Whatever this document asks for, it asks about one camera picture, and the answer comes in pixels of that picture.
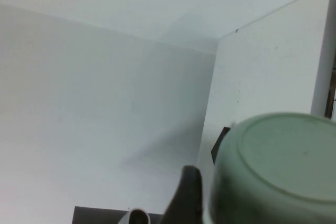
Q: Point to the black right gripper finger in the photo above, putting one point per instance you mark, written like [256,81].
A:
[187,197]

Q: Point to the pale green plastic cup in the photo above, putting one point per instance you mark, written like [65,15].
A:
[275,171]

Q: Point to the grey cylinder with dark hole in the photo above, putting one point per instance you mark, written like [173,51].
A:
[136,217]

